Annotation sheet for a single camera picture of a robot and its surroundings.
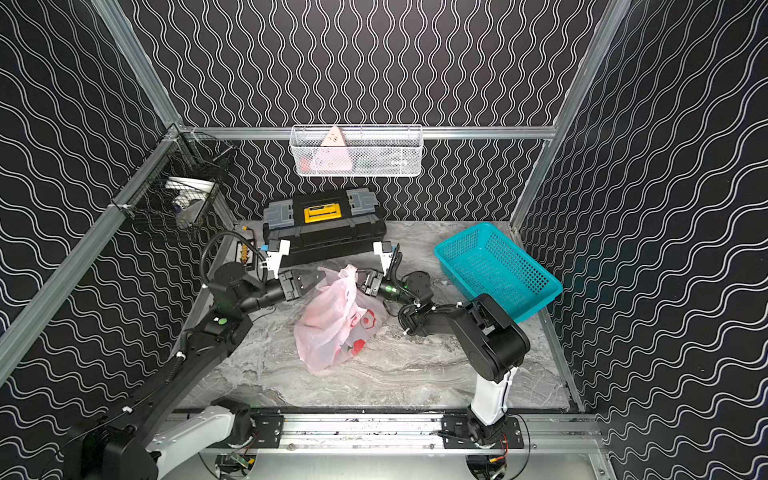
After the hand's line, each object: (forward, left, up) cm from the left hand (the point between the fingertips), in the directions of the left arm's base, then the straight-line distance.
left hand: (322, 271), depth 68 cm
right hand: (+4, -4, -6) cm, 8 cm away
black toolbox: (+29, +7, -14) cm, 33 cm away
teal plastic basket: (+31, -50, -30) cm, 65 cm away
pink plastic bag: (-6, -3, -13) cm, 14 cm away
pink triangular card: (+40, +5, +4) cm, 41 cm away
